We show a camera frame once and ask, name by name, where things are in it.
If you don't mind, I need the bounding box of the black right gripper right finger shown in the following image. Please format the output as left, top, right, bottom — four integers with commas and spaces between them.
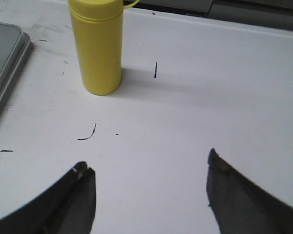
206, 149, 293, 234

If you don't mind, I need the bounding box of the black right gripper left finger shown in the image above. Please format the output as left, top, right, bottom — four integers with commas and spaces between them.
0, 161, 96, 234

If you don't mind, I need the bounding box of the yellow squeeze bottle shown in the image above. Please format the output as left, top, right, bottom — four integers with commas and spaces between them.
68, 0, 138, 96

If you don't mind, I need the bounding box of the silver digital kitchen scale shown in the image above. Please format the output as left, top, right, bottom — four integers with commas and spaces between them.
0, 22, 31, 114

